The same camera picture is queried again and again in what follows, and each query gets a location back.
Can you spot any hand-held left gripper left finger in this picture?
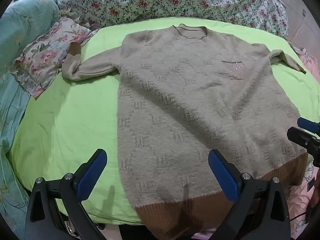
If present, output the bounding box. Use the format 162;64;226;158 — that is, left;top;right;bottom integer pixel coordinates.
25;149;108;240

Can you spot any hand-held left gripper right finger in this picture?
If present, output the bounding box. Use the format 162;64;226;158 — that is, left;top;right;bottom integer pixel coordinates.
207;149;292;240

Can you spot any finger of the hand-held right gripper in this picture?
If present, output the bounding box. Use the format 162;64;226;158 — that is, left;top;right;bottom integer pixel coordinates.
287;127;320;167
297;117;320;137

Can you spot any beige knit sweater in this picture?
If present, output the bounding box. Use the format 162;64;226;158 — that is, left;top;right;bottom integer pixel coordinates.
61;24;308;240

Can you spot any pink printed cloth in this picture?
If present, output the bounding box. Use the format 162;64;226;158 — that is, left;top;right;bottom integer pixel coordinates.
285;44;320;240

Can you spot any light green bed sheet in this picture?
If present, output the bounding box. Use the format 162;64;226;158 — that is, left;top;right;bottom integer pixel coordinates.
9;17;320;225

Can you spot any pastel floral ruffled pillow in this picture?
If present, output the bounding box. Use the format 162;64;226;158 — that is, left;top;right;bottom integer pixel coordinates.
10;11;99;99

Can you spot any teal floral quilt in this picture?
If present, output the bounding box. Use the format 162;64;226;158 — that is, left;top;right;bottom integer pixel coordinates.
0;0;73;240

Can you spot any white red-flowered quilt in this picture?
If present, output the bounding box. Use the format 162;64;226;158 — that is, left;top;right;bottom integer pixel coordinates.
56;0;289;40

